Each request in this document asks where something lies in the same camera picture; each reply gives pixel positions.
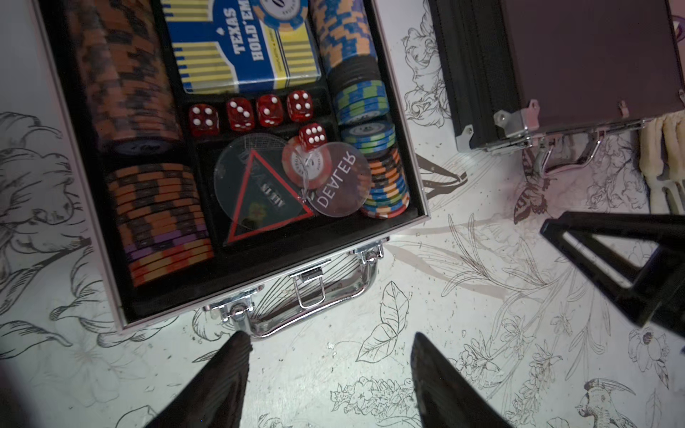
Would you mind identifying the cream work glove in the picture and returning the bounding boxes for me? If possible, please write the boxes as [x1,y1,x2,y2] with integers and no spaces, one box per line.
[639,111,684,215]

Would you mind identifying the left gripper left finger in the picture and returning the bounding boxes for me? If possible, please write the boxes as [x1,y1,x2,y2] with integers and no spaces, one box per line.
[148,332,253,427]

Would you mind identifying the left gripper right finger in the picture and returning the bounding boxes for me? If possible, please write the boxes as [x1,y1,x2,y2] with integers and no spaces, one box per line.
[410,333,509,427]

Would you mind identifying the red die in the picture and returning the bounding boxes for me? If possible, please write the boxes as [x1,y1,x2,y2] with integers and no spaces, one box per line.
[188,103,220,138]
[226,97,256,133]
[256,95,285,128]
[298,122,328,152]
[286,90,314,123]

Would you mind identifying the blue orange chip stack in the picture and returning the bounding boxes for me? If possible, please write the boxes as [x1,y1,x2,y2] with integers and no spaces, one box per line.
[310,0,390,127]

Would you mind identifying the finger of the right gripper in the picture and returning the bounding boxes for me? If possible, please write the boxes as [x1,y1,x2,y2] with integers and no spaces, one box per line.
[541,212,684,326]

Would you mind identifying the clear dealer button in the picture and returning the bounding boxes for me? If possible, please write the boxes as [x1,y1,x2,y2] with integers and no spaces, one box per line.
[303,142,372,218]

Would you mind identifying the medium black poker case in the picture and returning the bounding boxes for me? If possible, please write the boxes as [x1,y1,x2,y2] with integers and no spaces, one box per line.
[429,1,684,176]

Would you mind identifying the all in triangle button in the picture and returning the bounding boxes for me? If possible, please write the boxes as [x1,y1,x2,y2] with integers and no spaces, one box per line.
[214,149,315,244]

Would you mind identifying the small silver poker case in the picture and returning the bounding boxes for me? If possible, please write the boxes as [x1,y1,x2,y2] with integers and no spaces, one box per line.
[33,1,429,339]

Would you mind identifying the blue Texas Hold'em card box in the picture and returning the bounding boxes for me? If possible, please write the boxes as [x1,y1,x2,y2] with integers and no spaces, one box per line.
[162,0,321,94]

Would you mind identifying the orange black chip stack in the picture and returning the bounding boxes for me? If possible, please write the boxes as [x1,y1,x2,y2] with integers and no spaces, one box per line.
[64,1,181,156]

